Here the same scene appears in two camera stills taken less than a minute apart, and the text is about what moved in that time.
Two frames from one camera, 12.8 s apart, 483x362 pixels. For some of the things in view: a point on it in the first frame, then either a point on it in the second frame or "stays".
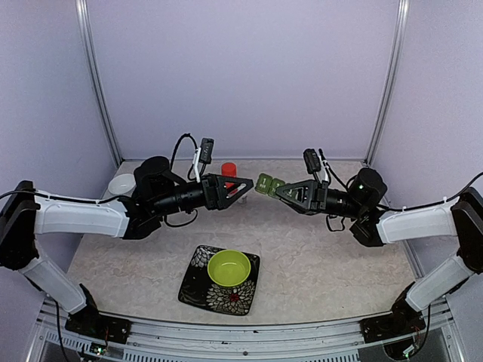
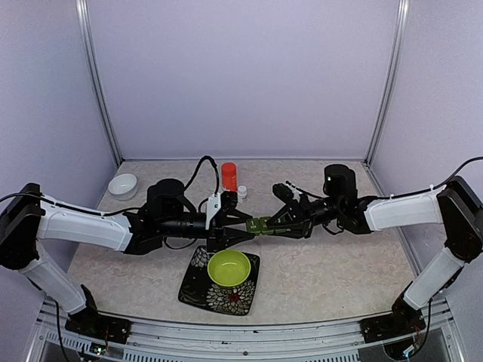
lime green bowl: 229,268 stays
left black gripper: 215,185 to 216,234
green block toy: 266,184 to 262,225
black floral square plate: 197,288 stays
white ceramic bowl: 121,183 stays
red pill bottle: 229,169 stays
